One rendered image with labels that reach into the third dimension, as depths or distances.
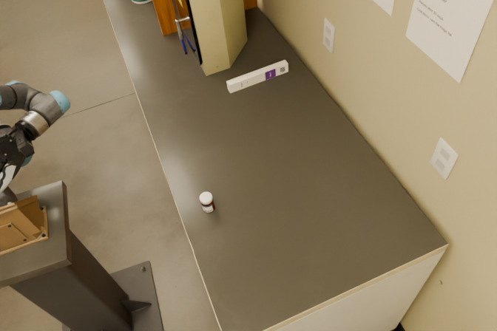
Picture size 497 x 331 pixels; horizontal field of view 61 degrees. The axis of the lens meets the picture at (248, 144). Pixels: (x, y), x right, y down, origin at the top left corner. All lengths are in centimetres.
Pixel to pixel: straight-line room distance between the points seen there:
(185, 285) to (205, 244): 101
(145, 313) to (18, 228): 103
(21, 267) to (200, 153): 67
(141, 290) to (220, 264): 111
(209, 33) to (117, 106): 166
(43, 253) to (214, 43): 97
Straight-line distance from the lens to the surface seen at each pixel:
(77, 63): 377
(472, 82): 109
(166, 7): 203
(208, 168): 149
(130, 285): 240
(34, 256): 152
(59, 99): 145
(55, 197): 161
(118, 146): 296
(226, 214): 137
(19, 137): 135
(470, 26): 105
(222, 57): 179
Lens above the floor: 212
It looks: 51 degrees down
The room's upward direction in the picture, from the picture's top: 8 degrees counter-clockwise
